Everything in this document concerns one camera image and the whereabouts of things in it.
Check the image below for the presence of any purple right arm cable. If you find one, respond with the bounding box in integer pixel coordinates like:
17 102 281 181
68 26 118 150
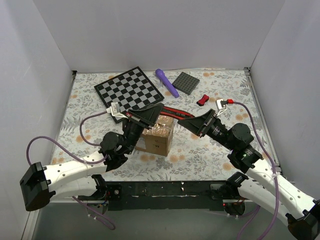
227 101 280 240

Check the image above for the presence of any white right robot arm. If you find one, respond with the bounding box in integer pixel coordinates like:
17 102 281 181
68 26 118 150
178 110 320 240

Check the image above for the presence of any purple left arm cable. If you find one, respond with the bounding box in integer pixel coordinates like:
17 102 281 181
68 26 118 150
26 111 123 231

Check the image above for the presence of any dark grey studded plate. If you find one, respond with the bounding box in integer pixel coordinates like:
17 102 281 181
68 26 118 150
172 72 200 95

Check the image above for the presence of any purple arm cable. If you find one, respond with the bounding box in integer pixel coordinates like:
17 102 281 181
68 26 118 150
227 101 280 240
26 111 123 231

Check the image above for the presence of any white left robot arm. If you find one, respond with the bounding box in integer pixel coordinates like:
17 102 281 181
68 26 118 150
19 103 164 212

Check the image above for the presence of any brown taped cardboard box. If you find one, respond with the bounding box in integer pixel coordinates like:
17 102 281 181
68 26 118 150
135 115 174 157

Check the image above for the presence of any red black knife cap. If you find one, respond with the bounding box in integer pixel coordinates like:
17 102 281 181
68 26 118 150
196 94 210 107

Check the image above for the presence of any black white checkerboard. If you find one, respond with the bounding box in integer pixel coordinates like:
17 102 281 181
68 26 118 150
94 66 164 113

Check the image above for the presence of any purple cylindrical handle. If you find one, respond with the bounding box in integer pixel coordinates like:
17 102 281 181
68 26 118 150
155 68 180 98

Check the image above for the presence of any red black utility knife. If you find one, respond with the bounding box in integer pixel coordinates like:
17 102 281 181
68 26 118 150
160 106 195 120

